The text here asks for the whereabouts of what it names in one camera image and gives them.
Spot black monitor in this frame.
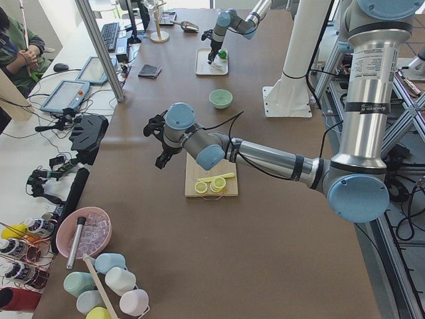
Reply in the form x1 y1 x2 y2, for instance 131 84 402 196
124 0 150 45

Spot yellow plastic knife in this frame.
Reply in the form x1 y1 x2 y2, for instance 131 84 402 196
197 172 235 183

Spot aluminium frame post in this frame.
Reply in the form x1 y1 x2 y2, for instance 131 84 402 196
75 0 125 102

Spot green lime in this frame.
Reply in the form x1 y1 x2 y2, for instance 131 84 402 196
218 49 227 60

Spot teach pendant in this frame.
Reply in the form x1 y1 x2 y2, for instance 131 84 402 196
76 56 108 86
40 80 90 114

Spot far teach pendant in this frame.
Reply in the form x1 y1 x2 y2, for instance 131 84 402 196
76 56 108 86

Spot grey folded cloth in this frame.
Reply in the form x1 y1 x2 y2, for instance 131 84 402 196
138 64 162 79

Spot green cup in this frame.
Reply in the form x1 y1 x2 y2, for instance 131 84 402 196
63 272 95 298

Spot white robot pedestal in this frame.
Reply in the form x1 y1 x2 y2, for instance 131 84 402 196
263 0 333 118

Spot yellow cup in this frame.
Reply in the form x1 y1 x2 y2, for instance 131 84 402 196
86 307 112 319

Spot lemon slice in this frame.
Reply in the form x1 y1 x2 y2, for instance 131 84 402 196
194 181 209 194

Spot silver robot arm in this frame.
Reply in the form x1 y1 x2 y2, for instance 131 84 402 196
201 1 272 64
143 1 421 223

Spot pink cup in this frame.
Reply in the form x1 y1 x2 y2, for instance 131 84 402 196
120 289 150 316

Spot white ceramic spoon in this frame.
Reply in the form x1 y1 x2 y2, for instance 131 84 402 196
209 62 225 71

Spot mint green bowl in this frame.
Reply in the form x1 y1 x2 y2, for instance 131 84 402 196
209 89 233 110

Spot cream rabbit tray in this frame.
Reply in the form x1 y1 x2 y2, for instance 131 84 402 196
195 48 229 76

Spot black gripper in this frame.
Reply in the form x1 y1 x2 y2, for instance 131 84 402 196
208 37 223 64
155 132 183 169

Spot black keyboard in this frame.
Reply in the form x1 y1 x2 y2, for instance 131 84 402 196
100 22 120 52

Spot seated person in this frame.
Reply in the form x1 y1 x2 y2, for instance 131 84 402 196
1 10 51 97

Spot light blue cup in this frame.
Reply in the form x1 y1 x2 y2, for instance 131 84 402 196
76 290 105 315

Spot white cup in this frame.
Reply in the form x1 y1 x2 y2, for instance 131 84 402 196
105 267 136 296

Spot stacked lemon slices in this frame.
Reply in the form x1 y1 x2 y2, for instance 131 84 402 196
210 178 226 193

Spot metal scoop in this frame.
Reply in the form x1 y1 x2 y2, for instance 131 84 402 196
170 20 199 33

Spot pink bowl with ice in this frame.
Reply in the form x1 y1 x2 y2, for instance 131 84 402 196
56 207 112 259

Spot near teach pendant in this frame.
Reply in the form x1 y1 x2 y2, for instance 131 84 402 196
40 80 90 114

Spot wooden mug tree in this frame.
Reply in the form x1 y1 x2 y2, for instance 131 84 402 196
142 0 169 43

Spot bamboo cutting board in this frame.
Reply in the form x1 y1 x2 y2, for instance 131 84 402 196
185 154 238 198

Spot black computer mouse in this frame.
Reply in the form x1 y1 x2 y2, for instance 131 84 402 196
53 63 69 72

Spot metal muddler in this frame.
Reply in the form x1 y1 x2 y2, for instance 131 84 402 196
66 217 86 270

